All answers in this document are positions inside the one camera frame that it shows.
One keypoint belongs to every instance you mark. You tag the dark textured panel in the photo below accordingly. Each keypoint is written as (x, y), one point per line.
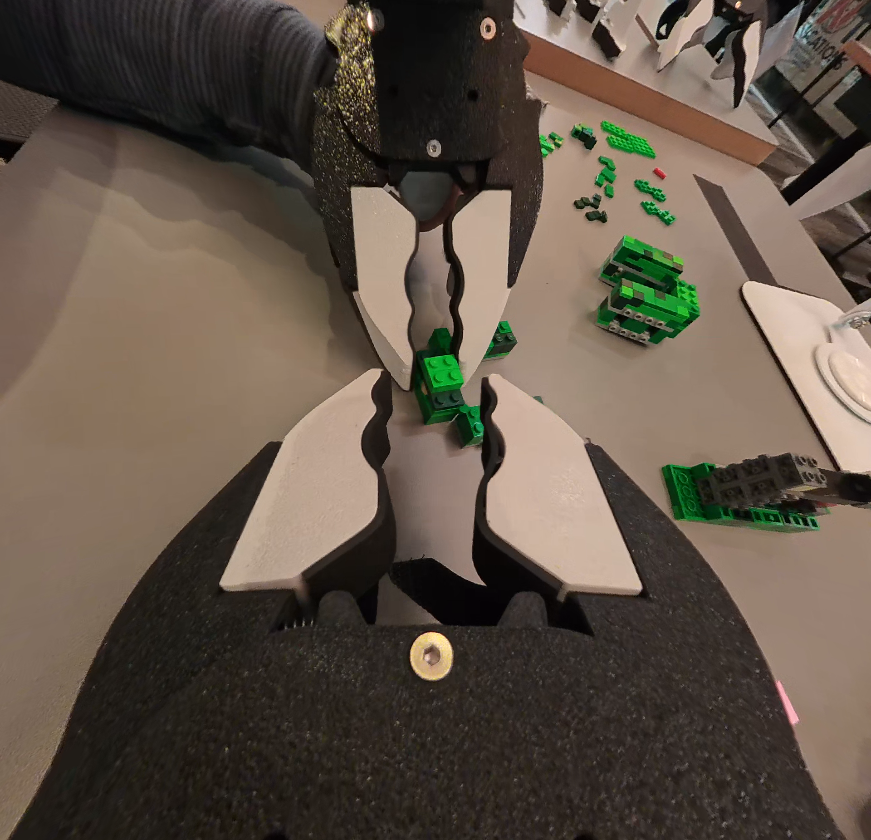
(24, 122)

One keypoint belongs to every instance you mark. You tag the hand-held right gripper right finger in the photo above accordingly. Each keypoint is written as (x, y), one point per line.
(551, 506)

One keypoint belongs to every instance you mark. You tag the pile of dark green plates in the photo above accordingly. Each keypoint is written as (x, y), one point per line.
(584, 135)

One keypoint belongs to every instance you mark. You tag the U-shaped green brick assembly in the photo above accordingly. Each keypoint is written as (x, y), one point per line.
(646, 302)

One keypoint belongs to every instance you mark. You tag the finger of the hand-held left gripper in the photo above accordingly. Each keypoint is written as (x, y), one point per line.
(381, 254)
(486, 254)

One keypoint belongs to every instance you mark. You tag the pile of dark green tiles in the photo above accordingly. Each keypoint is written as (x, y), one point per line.
(590, 208)

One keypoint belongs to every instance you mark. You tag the pile of bright green plates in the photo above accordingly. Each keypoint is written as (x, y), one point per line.
(629, 139)

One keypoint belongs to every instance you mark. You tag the grey and green brick assembly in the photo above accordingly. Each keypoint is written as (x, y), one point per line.
(748, 486)

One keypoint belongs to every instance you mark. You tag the grey desk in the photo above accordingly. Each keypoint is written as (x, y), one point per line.
(170, 309)

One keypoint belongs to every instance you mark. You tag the person's left forearm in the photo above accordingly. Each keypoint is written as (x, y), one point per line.
(170, 43)

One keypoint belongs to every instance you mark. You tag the green stepped brick assembly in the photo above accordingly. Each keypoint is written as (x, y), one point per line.
(442, 370)

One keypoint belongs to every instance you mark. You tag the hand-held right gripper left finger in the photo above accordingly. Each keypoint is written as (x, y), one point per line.
(306, 499)

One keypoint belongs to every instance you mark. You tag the printed banner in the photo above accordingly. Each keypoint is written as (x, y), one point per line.
(827, 43)

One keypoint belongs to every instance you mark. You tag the green jagged plate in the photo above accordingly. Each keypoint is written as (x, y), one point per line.
(650, 187)
(659, 212)

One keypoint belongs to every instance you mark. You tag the white and wooden book stand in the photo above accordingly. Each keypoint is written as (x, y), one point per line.
(789, 336)

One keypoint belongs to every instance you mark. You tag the black tape strip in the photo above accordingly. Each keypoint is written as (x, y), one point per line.
(738, 234)

